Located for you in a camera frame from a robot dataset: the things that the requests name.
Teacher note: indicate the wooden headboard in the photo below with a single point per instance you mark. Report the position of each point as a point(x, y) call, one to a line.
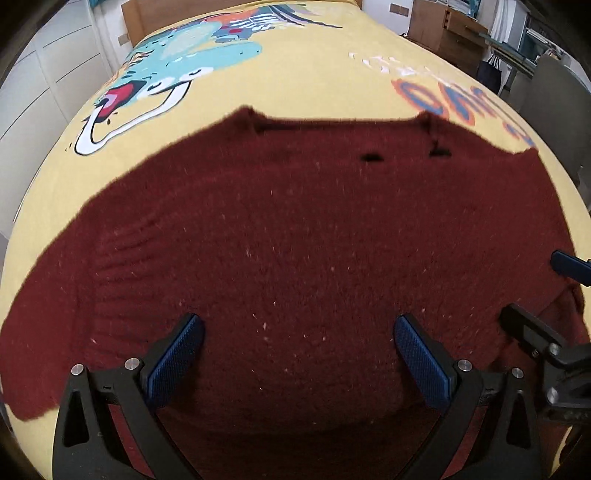
point(152, 18)

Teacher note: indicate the teal curtain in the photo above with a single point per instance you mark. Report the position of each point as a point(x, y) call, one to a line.
point(105, 3)

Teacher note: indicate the yellow printed blanket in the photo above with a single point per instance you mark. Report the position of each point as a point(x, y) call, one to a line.
point(323, 69)

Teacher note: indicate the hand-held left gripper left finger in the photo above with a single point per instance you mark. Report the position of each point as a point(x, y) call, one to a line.
point(178, 360)

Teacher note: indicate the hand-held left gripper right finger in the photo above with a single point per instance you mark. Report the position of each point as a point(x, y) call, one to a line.
point(422, 364)

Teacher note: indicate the dark bag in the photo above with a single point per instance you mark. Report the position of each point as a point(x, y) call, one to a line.
point(489, 76)

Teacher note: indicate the white wardrobe doors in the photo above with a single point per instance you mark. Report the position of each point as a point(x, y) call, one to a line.
point(46, 87)

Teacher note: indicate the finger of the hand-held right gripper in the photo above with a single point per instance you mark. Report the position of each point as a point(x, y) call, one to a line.
point(528, 325)
point(569, 264)

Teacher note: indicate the dark red knit sweater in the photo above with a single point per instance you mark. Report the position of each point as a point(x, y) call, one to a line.
point(277, 258)

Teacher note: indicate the wooden cabinet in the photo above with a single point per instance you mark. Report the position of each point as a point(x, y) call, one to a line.
point(457, 37)

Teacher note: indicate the grey chair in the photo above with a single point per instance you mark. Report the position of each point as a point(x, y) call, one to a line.
point(554, 101)

